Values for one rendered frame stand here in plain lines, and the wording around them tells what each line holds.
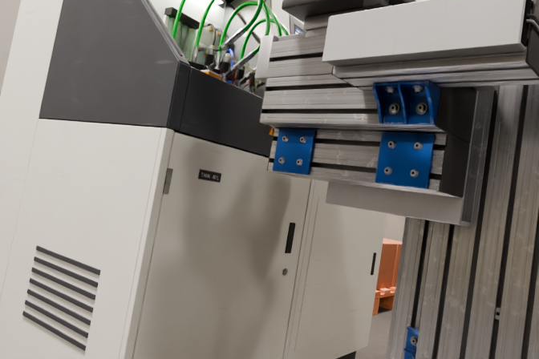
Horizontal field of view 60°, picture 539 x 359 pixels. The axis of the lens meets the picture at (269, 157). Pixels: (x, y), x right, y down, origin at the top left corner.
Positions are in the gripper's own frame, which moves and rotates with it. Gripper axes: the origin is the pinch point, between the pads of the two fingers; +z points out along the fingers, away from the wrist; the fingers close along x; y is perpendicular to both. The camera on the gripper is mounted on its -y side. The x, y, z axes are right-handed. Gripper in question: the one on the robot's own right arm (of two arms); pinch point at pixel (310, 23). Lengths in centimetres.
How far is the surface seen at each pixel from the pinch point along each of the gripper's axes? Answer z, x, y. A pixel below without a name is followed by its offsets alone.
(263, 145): 41.0, -9.8, -3.1
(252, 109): 32.0, -17.7, -3.1
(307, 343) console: 105, 35, -3
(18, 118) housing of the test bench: 44, -47, -73
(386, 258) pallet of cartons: 86, 209, -45
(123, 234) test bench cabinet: 70, -47, -11
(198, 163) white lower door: 50, -35, -3
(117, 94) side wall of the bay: 36, -47, -24
